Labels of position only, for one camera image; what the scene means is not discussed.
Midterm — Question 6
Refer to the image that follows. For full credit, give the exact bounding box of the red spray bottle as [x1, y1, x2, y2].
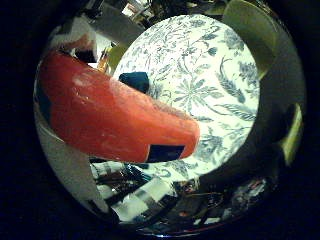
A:
[34, 49, 202, 164]

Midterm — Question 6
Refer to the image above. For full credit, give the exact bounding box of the dark teal cloth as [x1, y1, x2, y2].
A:
[118, 71, 151, 95]

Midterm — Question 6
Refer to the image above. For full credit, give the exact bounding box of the blue floral white tablecloth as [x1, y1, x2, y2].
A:
[111, 13, 262, 183]

